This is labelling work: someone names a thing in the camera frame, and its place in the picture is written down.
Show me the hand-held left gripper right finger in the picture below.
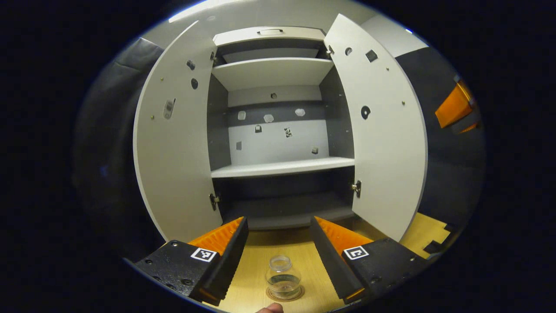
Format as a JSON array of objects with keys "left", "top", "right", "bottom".
[{"left": 309, "top": 216, "right": 430, "bottom": 305}]

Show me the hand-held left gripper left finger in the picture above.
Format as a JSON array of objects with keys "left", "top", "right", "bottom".
[{"left": 132, "top": 216, "right": 249, "bottom": 307}]

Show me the clear plastic bottle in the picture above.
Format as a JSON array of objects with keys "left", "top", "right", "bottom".
[{"left": 265, "top": 255, "right": 302, "bottom": 296}]

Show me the round brown coaster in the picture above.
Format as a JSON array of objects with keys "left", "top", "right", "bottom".
[{"left": 266, "top": 285, "right": 305, "bottom": 302}]

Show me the white cabinet shelf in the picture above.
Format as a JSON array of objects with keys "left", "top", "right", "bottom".
[
  {"left": 211, "top": 156, "right": 355, "bottom": 179},
  {"left": 212, "top": 57, "right": 335, "bottom": 92}
]

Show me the white and grey cabinet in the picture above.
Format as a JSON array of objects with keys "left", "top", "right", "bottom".
[{"left": 206, "top": 26, "right": 363, "bottom": 231}]

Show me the white cabinet drawer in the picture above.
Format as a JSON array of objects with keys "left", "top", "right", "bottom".
[{"left": 212, "top": 26, "right": 326, "bottom": 47}]

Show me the black backdrop cloth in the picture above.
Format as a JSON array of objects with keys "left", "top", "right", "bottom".
[
  {"left": 72, "top": 37, "right": 168, "bottom": 261},
  {"left": 395, "top": 46, "right": 486, "bottom": 226}
]

